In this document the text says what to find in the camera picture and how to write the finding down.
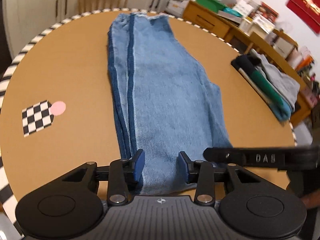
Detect pink round sticker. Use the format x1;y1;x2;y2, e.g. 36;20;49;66
50;101;66;116

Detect black folded garment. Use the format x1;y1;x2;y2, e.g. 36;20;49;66
230;54;263;80

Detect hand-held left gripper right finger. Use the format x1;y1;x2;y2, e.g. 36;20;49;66
178;151;260;207

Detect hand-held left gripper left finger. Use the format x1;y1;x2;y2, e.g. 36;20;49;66
61;149;146;207

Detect white cabinet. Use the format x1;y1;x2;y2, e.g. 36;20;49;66
2;0;195;55

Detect white box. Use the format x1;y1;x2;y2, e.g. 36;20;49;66
165;0;190;17

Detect green folded garment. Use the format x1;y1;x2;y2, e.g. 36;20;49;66
246;69;284;110

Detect wooden sideboard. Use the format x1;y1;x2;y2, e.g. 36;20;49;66
182;0;313;128

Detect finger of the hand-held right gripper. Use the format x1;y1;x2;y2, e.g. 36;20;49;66
203;147;247;167

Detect red wall hanging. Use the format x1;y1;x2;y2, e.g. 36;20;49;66
286;0;320;34

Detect person's right forearm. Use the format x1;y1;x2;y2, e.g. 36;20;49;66
301;191;320;209

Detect green plastic bin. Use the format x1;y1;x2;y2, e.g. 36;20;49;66
195;0;228;13

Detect light blue jeans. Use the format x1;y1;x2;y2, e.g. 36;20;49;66
107;12;234;197

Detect teal fleece garment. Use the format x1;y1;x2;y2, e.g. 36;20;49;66
270;100;295;123

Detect grey folded garment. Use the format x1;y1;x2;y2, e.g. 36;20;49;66
257;54;300;105

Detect black white checkerboard marker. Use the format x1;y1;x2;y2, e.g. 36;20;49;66
22;100;54;138

